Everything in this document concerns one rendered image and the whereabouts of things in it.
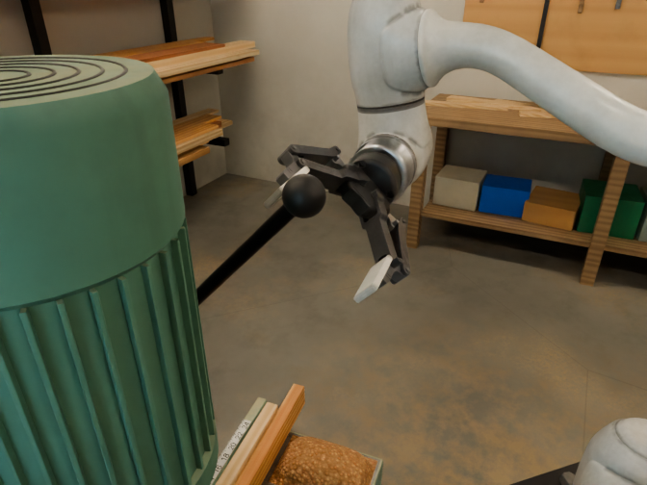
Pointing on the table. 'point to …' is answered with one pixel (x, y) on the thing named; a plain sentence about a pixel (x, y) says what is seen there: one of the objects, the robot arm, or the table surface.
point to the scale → (230, 447)
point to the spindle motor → (96, 282)
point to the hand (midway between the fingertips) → (323, 242)
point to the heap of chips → (322, 464)
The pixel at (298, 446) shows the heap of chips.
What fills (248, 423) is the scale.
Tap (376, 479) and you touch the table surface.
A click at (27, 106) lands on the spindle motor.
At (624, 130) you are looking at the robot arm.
